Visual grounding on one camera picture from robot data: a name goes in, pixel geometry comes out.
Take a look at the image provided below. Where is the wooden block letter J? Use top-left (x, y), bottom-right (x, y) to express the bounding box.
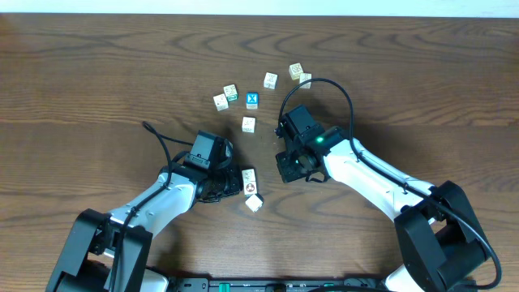
top-left (242, 169), bottom-right (256, 184)

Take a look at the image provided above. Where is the wooden block with grapes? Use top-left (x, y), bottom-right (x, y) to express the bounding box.
top-left (245, 194), bottom-right (264, 213)

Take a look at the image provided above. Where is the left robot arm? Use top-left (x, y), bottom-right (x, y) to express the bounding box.
top-left (46, 131), bottom-right (242, 291)

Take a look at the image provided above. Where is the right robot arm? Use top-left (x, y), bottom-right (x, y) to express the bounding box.
top-left (276, 123), bottom-right (495, 291)

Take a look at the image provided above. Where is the wooden block W centre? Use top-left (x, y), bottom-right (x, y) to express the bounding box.
top-left (242, 117), bottom-right (256, 133)

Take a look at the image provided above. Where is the wooden block left of group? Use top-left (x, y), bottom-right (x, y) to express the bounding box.
top-left (213, 93), bottom-right (229, 111)

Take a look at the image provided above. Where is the blue X wooden block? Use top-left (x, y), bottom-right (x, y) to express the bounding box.
top-left (246, 92), bottom-right (259, 110)

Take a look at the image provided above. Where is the wooden block red edge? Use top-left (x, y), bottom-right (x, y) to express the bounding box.
top-left (299, 73), bottom-right (312, 88)

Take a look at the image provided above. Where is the wooden block with umbrella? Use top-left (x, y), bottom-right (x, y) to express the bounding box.
top-left (264, 72), bottom-right (278, 89)

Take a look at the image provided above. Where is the tan wooden block far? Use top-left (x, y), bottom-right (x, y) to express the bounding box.
top-left (289, 62), bottom-right (304, 80)

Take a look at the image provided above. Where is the green edged wooden block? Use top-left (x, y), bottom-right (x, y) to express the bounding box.
top-left (223, 84), bottom-right (238, 101)

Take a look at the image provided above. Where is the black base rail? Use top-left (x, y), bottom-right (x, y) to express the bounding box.
top-left (166, 277), bottom-right (388, 292)

